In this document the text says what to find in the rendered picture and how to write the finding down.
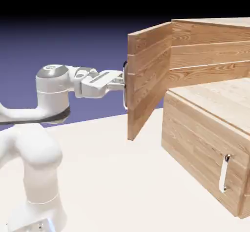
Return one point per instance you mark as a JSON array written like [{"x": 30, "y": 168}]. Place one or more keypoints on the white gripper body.
[{"x": 93, "y": 87}]

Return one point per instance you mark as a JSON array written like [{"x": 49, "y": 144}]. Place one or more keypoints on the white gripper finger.
[
  {"x": 119, "y": 79},
  {"x": 115, "y": 86}
]

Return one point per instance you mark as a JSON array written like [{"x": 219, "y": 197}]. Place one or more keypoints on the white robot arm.
[{"x": 46, "y": 87}]

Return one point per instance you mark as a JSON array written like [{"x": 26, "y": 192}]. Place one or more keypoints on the large light wood cabinet door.
[{"x": 148, "y": 76}]

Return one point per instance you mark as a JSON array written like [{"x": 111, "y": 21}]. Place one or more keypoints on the light wood cabinet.
[{"x": 207, "y": 107}]

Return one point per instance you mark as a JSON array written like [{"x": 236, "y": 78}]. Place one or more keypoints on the small light wood cabinet door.
[{"x": 195, "y": 144}]

